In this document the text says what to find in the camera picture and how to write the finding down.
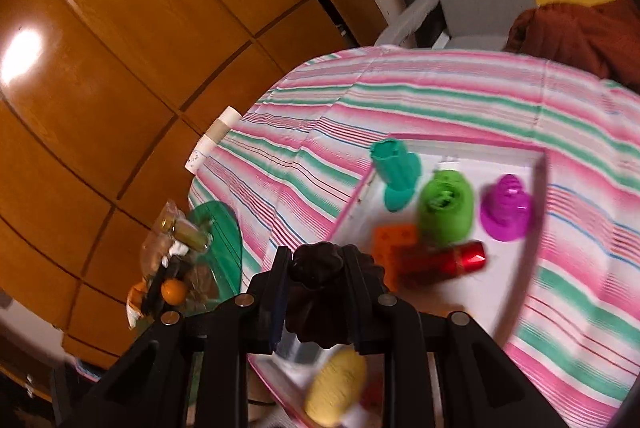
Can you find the yellow perforated egg shell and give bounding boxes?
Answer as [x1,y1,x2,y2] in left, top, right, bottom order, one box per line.
[304,347,368,427]

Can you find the red shiny capsule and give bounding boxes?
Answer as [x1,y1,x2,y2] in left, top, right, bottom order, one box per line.
[400,241,487,289]

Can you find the brown massage brush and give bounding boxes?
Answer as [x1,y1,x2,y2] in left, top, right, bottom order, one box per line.
[285,242,388,349]

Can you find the orange linking cubes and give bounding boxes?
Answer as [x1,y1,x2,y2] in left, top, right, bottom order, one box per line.
[371,223,419,292]

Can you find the lime green round toy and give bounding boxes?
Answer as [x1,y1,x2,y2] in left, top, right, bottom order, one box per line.
[418,169,475,247]

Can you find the purple button-top toy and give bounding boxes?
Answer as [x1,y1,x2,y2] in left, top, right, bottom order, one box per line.
[480,174,534,242]

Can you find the teal green ribbed cup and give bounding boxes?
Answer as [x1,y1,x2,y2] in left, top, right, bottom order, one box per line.
[370,138,422,213]

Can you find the red puzzle piece block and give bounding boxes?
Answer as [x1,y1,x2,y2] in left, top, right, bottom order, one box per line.
[360,374,384,416]

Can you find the black grey cylinder jar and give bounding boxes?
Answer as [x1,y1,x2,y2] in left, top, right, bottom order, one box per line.
[274,330,324,379]

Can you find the orange fruit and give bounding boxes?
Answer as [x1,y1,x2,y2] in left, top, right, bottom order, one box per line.
[160,279,189,307]

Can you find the small glass bottle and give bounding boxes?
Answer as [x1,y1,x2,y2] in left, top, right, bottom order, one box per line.
[160,216,213,254]

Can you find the pink white shallow tray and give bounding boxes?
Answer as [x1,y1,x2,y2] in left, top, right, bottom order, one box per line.
[250,135,561,427]

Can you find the striped pink green blanket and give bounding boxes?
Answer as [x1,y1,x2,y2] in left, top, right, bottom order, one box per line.
[189,46,639,427]

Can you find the rust brown quilted jacket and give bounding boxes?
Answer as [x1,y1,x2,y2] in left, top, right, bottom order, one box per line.
[504,0,639,92]

